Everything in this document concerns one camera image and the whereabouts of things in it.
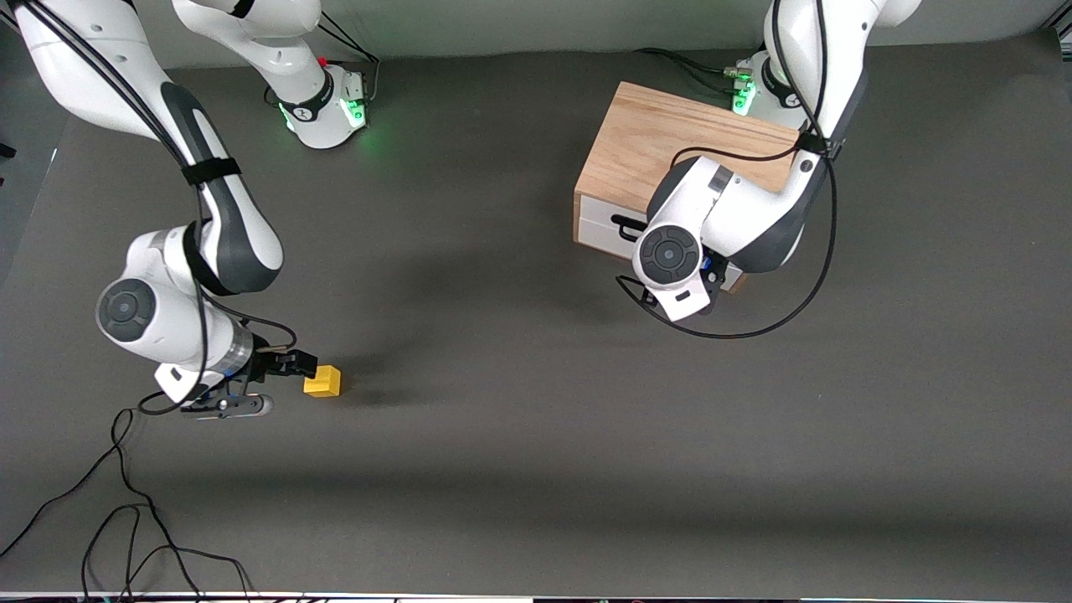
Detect small yellow block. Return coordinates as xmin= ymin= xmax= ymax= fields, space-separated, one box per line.
xmin=303 ymin=365 xmax=343 ymax=399

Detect white-fronted wooden drawer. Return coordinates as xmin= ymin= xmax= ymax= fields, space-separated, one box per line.
xmin=578 ymin=194 xmax=746 ymax=292

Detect light wooden drawer cabinet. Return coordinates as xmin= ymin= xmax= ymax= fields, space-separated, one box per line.
xmin=574 ymin=81 xmax=801 ymax=294

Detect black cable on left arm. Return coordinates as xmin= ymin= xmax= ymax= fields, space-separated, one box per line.
xmin=616 ymin=0 xmax=840 ymax=341

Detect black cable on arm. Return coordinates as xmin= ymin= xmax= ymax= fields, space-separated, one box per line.
xmin=616 ymin=0 xmax=840 ymax=341
xmin=8 ymin=0 xmax=299 ymax=416

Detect black loose cable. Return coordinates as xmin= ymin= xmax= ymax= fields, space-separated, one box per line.
xmin=81 ymin=502 xmax=256 ymax=603
xmin=0 ymin=408 xmax=206 ymax=603

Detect black left arm base cables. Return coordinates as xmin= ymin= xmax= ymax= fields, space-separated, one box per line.
xmin=634 ymin=46 xmax=748 ymax=95

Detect black arm base cables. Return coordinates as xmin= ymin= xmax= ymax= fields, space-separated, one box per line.
xmin=634 ymin=46 xmax=748 ymax=95
xmin=318 ymin=10 xmax=381 ymax=103

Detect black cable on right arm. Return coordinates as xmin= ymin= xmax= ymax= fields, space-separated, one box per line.
xmin=8 ymin=0 xmax=299 ymax=416

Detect black right arm base cables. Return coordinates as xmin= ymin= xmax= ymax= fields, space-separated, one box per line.
xmin=318 ymin=10 xmax=381 ymax=103

